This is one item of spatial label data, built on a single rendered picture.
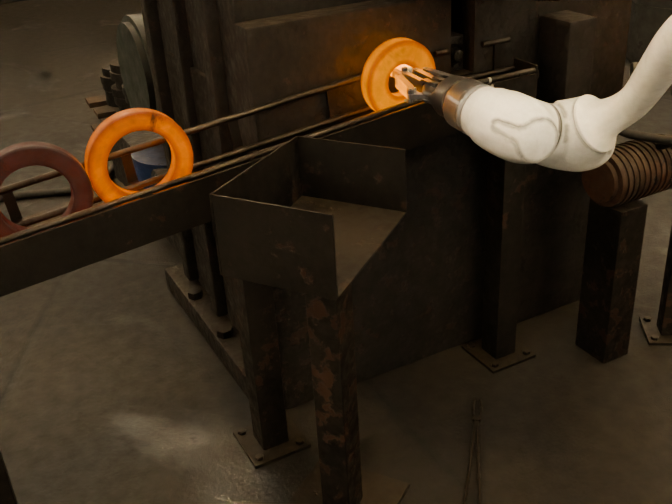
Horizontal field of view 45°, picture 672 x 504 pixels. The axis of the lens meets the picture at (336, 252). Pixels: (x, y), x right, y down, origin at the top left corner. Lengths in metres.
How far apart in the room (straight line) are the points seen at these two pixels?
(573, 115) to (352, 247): 0.43
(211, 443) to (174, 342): 0.43
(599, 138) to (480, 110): 0.20
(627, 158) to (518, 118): 0.59
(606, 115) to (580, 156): 0.08
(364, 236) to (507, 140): 0.27
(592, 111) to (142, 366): 1.28
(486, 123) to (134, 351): 1.22
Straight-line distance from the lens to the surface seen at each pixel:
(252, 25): 1.55
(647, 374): 2.08
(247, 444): 1.83
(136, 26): 2.70
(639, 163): 1.88
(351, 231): 1.33
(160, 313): 2.35
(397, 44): 1.59
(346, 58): 1.64
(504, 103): 1.33
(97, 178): 1.44
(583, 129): 1.40
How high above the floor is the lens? 1.20
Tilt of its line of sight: 28 degrees down
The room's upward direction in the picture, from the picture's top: 4 degrees counter-clockwise
